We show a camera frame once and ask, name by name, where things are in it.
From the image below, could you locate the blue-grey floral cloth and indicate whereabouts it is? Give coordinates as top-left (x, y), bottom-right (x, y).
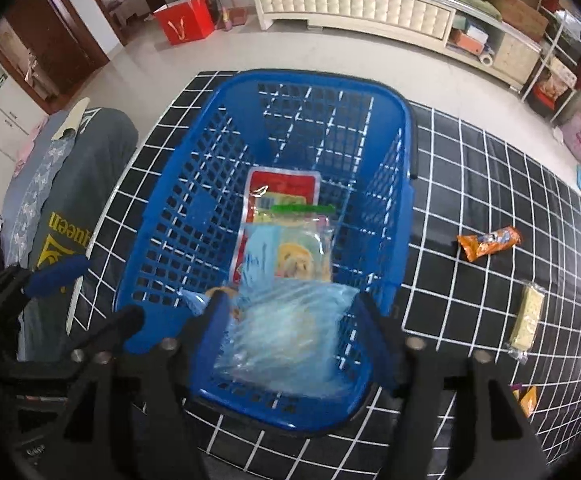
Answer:
top-left (0, 110), bottom-right (78, 271)

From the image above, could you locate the red paper bag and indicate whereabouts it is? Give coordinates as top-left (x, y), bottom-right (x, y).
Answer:
top-left (153, 0), bottom-right (216, 47)

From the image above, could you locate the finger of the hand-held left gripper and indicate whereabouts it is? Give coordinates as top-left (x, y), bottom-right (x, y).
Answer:
top-left (68, 305), bottom-right (146, 366)
top-left (0, 254), bottom-right (92, 331)

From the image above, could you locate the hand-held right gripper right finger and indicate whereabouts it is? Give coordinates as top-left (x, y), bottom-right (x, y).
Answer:
top-left (357, 294), bottom-right (551, 480)

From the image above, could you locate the brown wooden door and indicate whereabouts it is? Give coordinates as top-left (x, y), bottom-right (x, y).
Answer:
top-left (0, 0), bottom-right (111, 103)

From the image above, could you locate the pink cloth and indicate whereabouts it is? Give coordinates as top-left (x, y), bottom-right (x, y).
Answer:
top-left (13, 127), bottom-right (46, 178)

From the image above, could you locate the small plain orange packet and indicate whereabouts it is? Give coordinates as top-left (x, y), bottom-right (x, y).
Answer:
top-left (510, 384), bottom-right (539, 418)

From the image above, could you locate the clear blue snack bag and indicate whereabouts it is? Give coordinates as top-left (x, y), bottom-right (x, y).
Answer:
top-left (213, 280), bottom-right (366, 396)

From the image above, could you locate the blue-edged bread packet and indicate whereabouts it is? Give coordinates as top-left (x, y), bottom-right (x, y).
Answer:
top-left (183, 286), bottom-right (244, 321)

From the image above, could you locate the black white checkered tablecloth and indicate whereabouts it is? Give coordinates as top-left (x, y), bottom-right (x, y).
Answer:
top-left (68, 71), bottom-right (581, 480)

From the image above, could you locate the light blue picture snack packet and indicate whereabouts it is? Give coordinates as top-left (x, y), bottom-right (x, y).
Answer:
top-left (243, 204), bottom-right (338, 283)

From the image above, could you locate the white wall cupboard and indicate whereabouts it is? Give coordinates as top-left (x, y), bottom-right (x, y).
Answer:
top-left (0, 50), bottom-right (46, 161)

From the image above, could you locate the white tufted cabinet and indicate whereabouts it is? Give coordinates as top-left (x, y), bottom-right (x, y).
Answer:
top-left (250, 0), bottom-right (543, 92)

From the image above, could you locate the long cracker packet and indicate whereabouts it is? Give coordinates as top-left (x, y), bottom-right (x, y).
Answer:
top-left (503, 280), bottom-right (545, 363)

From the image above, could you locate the pink dustpan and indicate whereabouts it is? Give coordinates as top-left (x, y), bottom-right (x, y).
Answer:
top-left (220, 5), bottom-right (248, 28)

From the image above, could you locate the blue plastic basket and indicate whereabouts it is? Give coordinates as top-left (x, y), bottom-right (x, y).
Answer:
top-left (112, 69), bottom-right (416, 436)

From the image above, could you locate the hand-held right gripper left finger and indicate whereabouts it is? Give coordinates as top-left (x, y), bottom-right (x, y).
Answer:
top-left (55, 292), bottom-right (231, 480)

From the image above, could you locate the red snack packet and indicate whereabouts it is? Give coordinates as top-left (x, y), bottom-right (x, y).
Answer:
top-left (230, 166), bottom-right (322, 281)

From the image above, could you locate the white metal shelf rack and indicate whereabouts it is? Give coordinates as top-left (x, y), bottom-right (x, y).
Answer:
top-left (520, 0), bottom-right (581, 126)

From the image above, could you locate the cream cloth piece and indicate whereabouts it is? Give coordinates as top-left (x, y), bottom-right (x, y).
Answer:
top-left (53, 97), bottom-right (91, 138)

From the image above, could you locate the green folded cloth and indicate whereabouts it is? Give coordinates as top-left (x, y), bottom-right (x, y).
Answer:
top-left (445, 0), bottom-right (503, 22)

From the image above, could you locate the brown cardboard box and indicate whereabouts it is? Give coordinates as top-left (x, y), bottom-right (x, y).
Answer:
top-left (490, 0), bottom-right (550, 41)

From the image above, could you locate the orange cartoon snack packet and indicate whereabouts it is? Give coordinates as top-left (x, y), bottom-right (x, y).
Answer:
top-left (457, 225), bottom-right (521, 262)

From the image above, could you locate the orange box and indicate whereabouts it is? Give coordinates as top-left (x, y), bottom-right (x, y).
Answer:
top-left (450, 27), bottom-right (488, 56)

